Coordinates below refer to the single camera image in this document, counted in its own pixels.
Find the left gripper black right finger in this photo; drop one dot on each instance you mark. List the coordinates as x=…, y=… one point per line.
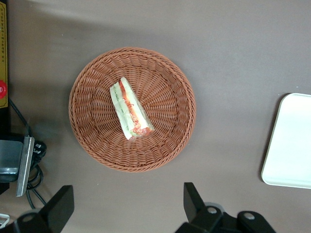
x=194, y=211

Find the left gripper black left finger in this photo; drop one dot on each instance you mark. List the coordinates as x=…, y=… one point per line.
x=56, y=211

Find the triangle sandwich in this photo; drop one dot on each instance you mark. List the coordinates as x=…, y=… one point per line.
x=128, y=109

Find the round brown wicker basket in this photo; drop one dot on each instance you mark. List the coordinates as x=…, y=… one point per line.
x=162, y=109

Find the cream plastic tray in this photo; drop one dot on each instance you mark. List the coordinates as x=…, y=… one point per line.
x=289, y=143

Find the black power plug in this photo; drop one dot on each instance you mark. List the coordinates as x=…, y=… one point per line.
x=40, y=149

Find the yellow black control box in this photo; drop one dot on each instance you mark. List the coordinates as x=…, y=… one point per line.
x=3, y=48

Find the steel plate bracket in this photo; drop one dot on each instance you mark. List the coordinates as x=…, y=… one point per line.
x=25, y=165

